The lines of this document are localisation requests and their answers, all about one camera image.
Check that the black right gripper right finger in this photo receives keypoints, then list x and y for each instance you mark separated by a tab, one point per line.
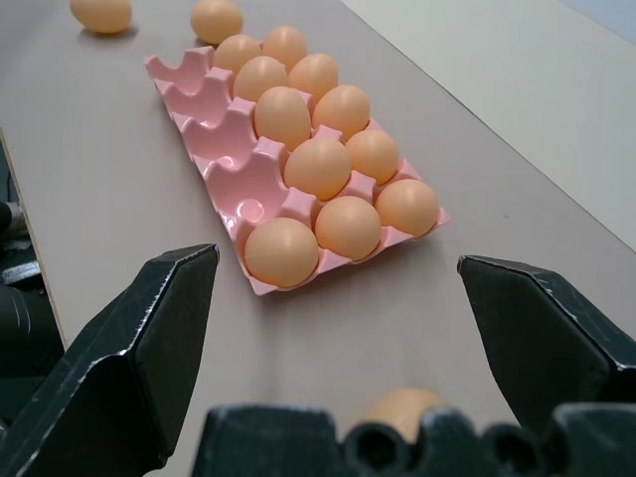
546	338

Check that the pink plastic egg tray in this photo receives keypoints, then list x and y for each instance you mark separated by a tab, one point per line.
258	164

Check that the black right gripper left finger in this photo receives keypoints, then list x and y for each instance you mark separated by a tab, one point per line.
99	377

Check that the brown egg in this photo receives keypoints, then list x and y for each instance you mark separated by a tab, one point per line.
281	252
397	410
342	111
318	168
101	14
372	155
314	73
237	52
284	45
407	206
282	116
260	77
217	20
348	227

